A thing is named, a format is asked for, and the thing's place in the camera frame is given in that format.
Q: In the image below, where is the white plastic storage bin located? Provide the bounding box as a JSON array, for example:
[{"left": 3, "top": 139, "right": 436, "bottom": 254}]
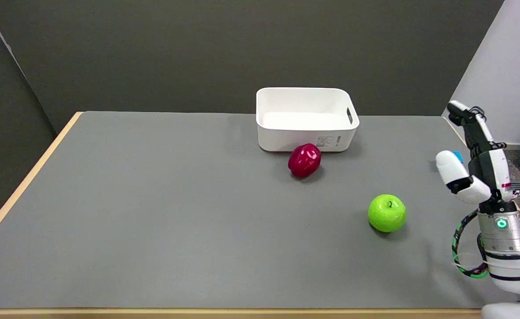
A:
[{"left": 256, "top": 87, "right": 360, "bottom": 153}]

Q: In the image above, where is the red apple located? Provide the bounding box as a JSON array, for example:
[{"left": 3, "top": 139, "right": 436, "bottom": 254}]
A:
[{"left": 288, "top": 143, "right": 322, "bottom": 179}]

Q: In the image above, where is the grey table mat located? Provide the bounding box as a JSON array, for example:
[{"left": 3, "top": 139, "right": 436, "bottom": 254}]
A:
[{"left": 0, "top": 111, "right": 520, "bottom": 310}]

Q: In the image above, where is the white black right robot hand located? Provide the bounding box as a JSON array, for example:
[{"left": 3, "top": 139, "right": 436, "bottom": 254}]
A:
[{"left": 435, "top": 101, "right": 520, "bottom": 210}]

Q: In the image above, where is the black green robot cable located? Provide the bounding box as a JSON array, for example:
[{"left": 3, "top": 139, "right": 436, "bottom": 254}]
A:
[{"left": 452, "top": 210, "right": 520, "bottom": 279}]

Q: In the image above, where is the green apple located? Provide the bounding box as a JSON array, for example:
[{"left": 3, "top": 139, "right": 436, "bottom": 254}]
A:
[{"left": 368, "top": 194, "right": 407, "bottom": 233}]

